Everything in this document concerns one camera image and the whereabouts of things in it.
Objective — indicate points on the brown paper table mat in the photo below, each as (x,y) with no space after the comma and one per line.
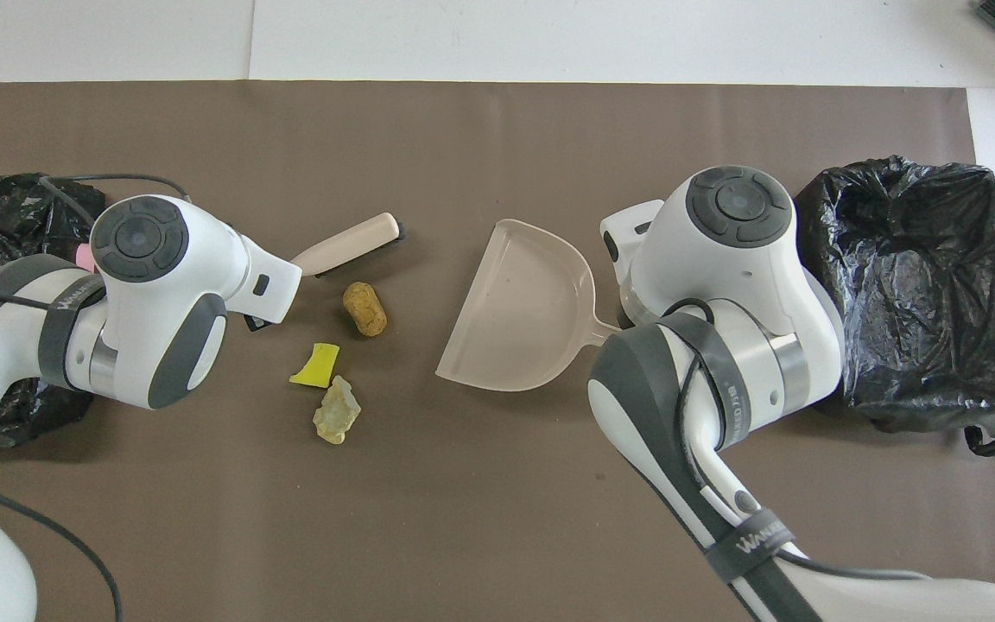
(463,518)

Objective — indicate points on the beige hand brush black bristles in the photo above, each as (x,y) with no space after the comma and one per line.
(346,244)

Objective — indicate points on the beige plastic dustpan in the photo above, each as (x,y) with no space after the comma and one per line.
(519,320)

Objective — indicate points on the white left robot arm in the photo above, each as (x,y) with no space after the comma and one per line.
(152,328)

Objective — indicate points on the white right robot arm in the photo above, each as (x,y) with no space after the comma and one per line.
(722,285)

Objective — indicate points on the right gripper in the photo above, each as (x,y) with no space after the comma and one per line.
(627,238)

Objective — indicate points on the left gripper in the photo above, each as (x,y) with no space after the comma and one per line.
(269,278)

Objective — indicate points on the small yellow sponge piece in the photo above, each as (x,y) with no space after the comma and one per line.
(314,366)

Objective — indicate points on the bin lined with black bag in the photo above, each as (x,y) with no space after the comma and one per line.
(912,294)

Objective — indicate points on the pale translucent lump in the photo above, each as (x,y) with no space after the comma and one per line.
(336,411)

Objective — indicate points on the brown potato-shaped lump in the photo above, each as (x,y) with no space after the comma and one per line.
(364,309)

